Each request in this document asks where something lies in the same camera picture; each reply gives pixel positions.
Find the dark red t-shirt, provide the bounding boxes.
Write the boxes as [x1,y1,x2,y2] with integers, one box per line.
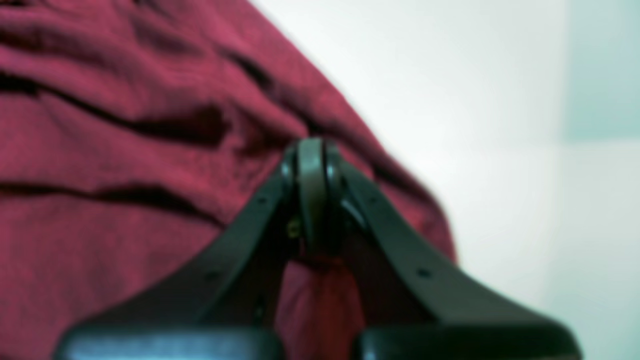
[0,0,457,360]

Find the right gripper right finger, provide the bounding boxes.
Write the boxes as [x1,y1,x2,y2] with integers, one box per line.
[311,137,582,360]

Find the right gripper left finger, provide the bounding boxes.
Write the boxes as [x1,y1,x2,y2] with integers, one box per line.
[52,139,313,360]

